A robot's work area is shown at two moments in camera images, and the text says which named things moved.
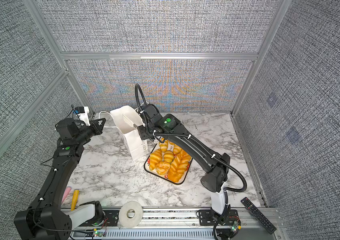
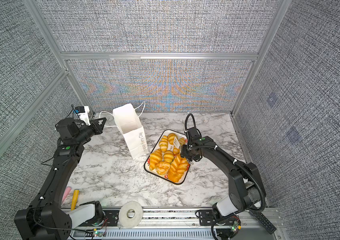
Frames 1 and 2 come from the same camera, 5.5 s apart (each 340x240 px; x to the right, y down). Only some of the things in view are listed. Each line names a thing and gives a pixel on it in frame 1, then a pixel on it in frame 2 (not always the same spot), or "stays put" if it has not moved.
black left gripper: [96, 128] stays put
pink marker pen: [67, 190] stays put
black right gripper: [141, 130] → [183, 153]
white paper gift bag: [127, 120] stays put
